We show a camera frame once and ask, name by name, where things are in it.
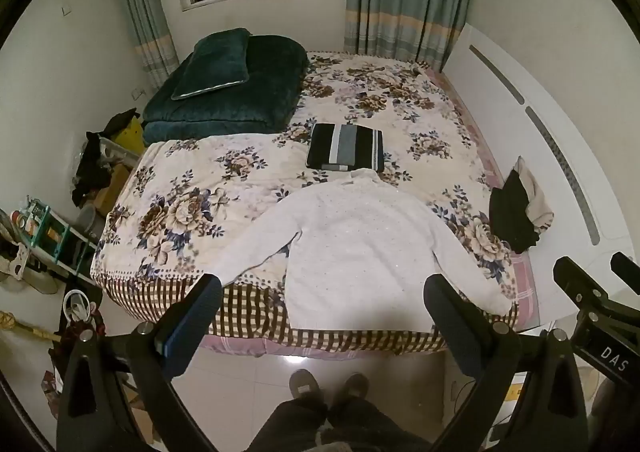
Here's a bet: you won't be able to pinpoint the white knit sweater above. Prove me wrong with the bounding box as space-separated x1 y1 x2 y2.
210 171 512 333

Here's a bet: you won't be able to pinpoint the black and beige clothes pile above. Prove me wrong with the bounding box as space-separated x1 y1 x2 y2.
489 157 554 254

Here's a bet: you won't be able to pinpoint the black clothes on box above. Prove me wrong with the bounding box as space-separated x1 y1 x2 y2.
72 108 141 207

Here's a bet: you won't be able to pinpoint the checkered bed sheet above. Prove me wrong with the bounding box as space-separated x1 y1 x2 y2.
94 271 522 358

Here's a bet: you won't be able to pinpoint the floral bed blanket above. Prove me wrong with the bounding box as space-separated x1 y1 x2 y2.
90 53 518 303

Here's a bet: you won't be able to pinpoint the person's left shoe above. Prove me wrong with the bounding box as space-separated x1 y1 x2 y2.
288 368 323 401

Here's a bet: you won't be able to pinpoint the person's shoe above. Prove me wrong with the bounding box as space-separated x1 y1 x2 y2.
337 373 370 399
288 368 323 401

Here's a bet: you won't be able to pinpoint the green storage rack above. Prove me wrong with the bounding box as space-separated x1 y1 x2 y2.
12 198 96 282

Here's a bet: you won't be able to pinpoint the white headboard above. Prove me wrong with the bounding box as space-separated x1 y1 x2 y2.
444 24 639 324

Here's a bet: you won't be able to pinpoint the person's right shoe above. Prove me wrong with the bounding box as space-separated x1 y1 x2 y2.
337 373 370 399

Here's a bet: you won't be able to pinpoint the yellow box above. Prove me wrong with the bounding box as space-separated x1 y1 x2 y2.
112 116 145 157

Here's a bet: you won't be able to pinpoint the folded black grey striped garment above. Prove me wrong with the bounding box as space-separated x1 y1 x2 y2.
306 123 384 173

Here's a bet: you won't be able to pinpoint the dark green folded quilt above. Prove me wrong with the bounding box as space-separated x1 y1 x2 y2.
142 35 309 146

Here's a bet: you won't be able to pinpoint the dark green pillow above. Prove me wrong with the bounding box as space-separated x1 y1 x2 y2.
171 28 250 100

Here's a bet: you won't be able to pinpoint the left teal curtain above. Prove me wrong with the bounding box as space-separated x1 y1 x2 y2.
120 0 179 90

